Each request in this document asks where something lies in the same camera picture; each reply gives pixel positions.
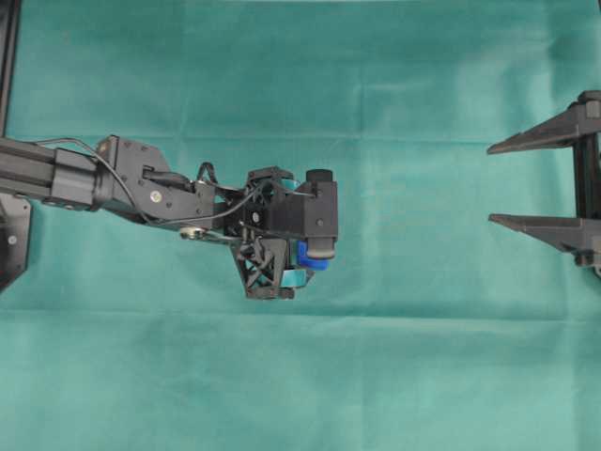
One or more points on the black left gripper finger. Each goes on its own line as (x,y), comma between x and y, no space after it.
(290,184)
(296,278)

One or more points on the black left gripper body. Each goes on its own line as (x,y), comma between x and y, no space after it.
(260,254)

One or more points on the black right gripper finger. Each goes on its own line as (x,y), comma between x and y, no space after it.
(569,235)
(579,121)

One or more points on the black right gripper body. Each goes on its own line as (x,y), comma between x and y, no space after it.
(586,157)

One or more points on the blue block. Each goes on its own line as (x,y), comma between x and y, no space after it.
(307,262)

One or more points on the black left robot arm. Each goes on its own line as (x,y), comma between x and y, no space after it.
(130,179)

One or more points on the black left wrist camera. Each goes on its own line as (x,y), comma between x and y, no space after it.
(309,214)

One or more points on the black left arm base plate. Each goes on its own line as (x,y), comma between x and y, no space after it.
(15,228)

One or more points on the black aluminium table frame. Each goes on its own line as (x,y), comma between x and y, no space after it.
(9,25)

